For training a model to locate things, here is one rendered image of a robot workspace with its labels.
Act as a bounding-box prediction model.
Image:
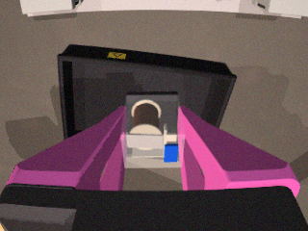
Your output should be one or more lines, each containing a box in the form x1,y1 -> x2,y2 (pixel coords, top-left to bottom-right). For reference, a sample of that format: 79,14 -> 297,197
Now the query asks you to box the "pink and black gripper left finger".
5,106 -> 125,191

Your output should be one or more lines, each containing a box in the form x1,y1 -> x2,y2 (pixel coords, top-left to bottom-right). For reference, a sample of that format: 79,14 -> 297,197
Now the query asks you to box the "grey mounting plate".
27,0 -> 301,19

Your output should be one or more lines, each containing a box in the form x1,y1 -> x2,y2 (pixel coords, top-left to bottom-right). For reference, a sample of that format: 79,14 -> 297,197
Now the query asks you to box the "black shallow tray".
57,44 -> 237,140

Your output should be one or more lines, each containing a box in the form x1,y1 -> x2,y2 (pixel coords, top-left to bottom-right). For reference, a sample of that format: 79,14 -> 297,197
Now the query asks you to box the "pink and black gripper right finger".
180,106 -> 300,197

